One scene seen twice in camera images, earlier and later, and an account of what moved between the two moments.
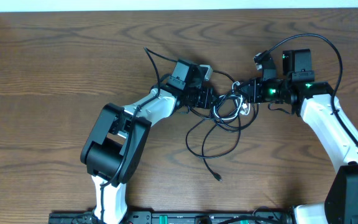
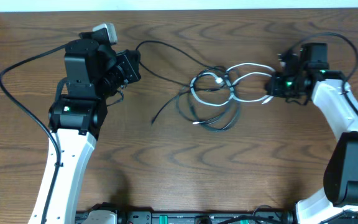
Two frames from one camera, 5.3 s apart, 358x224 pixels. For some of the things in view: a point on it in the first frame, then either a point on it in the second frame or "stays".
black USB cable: x=228 y=96 -> x=232 y=89
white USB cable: x=243 y=107 -> x=230 y=86
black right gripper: x=255 y=95 -> x=274 y=85
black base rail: x=181 y=217 stays
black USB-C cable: x=215 y=174 -> x=186 y=86
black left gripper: x=208 y=94 -> x=132 y=58
